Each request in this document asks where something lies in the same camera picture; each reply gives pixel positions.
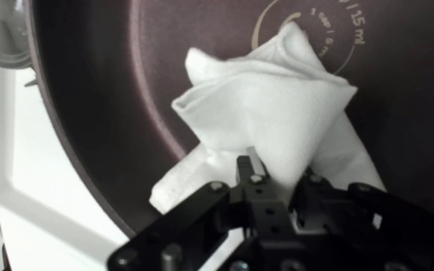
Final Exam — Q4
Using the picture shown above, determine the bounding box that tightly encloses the white towel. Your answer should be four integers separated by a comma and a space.
147, 19, 387, 216

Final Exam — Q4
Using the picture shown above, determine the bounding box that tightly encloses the dark frying pan black handle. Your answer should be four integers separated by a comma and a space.
25, 0, 434, 237

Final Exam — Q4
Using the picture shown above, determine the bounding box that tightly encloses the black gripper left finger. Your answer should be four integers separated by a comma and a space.
106, 147, 298, 271

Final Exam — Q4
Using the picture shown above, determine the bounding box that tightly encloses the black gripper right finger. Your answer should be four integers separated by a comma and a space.
292, 169, 434, 271

